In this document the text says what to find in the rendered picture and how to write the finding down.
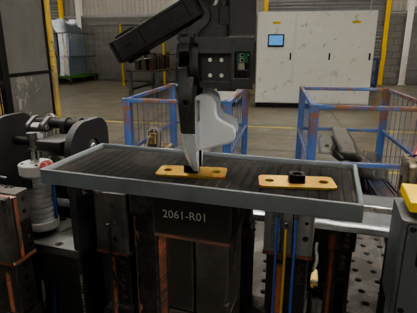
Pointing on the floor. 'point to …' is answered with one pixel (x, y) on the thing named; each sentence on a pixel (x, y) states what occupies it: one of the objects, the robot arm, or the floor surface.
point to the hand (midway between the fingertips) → (192, 157)
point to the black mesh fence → (5, 77)
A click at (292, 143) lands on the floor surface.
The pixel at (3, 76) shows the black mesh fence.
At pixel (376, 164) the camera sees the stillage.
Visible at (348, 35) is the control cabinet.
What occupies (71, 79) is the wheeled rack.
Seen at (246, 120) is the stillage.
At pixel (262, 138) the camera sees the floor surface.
